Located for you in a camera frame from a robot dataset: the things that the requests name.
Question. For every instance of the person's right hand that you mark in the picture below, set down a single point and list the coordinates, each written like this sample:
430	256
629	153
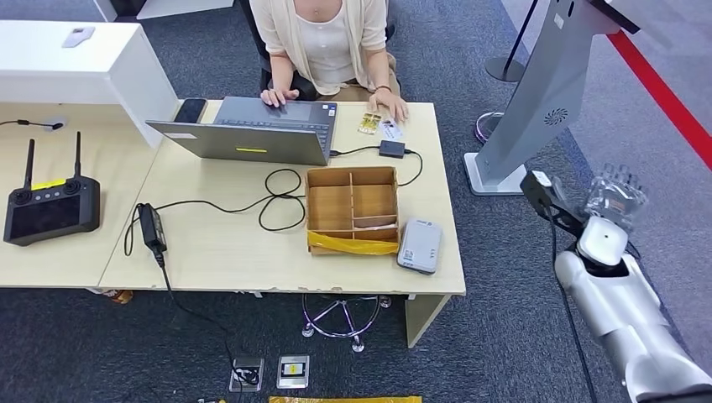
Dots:
278	97

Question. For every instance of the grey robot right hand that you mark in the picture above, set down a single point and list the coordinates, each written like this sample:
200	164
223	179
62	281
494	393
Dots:
614	197

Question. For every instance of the person's left hand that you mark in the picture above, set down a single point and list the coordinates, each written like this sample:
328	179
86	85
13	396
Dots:
389	103

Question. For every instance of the white ID card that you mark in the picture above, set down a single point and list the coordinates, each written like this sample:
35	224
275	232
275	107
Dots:
392	130

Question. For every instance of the gold patterned room key card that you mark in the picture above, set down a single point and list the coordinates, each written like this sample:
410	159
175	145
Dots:
369	124

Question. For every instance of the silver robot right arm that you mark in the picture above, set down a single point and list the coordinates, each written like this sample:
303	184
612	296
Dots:
623	306

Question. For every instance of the person's left forearm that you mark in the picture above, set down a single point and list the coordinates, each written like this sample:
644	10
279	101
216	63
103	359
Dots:
379	69

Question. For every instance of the person's right forearm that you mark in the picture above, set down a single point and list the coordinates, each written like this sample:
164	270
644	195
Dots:
282	75

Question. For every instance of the person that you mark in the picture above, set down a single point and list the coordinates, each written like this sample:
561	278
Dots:
328	44

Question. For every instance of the pale spare key card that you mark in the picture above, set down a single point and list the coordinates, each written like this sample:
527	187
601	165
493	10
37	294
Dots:
378	226

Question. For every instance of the grey white card reader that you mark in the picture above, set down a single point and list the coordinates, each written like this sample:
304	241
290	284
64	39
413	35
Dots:
420	247

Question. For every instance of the black office chair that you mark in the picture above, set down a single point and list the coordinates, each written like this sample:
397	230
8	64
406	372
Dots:
303	88

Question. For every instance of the black adapter hub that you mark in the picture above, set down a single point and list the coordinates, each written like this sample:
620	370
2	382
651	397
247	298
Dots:
392	149

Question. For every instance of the grey laptop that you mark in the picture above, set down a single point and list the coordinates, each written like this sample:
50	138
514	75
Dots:
250	142

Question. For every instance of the black smartphone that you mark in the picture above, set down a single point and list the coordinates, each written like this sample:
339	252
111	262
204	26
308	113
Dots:
190	110

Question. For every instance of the red barrier belt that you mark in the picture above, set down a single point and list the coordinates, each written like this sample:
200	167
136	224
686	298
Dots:
656	92

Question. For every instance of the wooden divided box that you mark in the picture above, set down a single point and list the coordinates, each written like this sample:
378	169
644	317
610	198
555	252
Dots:
331	206

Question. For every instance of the black stanchion pole with base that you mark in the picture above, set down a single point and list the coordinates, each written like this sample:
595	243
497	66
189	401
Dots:
503	69

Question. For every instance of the white furniture panel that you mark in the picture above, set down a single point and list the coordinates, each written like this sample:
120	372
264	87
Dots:
183	6

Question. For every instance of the silver kiosk stand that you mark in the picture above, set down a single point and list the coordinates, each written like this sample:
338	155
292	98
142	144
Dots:
548	83

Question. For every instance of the yellow tape strip on box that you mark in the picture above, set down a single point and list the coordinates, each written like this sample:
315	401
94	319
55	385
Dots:
350	244

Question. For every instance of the black power adapter brick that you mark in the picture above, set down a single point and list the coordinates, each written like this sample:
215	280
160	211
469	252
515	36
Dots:
152	227

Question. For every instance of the white counter block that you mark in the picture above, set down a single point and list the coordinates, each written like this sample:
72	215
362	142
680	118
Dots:
83	71

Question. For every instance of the small grey flat device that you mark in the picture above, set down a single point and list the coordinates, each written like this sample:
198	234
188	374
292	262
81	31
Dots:
78	37

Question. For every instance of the pale wooden desk leg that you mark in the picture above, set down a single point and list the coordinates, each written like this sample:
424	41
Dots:
423	320

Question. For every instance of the grey round desk grommet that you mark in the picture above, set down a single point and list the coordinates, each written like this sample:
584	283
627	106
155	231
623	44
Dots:
53	118

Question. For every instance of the chrome stool base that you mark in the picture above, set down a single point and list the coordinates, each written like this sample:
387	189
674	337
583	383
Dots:
340	333

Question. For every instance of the black remote controller with antennas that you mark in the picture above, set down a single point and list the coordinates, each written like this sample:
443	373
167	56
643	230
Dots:
51	213

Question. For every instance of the orange brown packet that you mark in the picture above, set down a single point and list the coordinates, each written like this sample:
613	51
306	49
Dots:
118	297

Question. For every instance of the silver floor socket box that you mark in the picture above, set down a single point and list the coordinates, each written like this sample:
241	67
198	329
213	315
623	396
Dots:
293	372

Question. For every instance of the yellow floor tape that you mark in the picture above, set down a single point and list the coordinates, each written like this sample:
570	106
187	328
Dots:
345	400

